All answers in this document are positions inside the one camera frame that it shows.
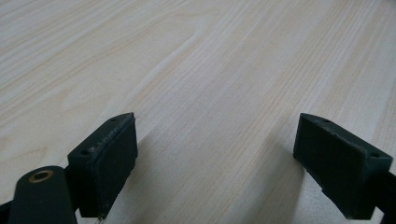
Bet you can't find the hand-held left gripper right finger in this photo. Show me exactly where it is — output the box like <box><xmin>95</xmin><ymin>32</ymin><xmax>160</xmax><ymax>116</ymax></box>
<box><xmin>292</xmin><ymin>112</ymin><xmax>394</xmax><ymax>221</ymax></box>

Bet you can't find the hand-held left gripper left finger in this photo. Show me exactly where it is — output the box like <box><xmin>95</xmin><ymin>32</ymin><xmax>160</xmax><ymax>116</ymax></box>
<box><xmin>66</xmin><ymin>112</ymin><xmax>139</xmax><ymax>220</ymax></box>

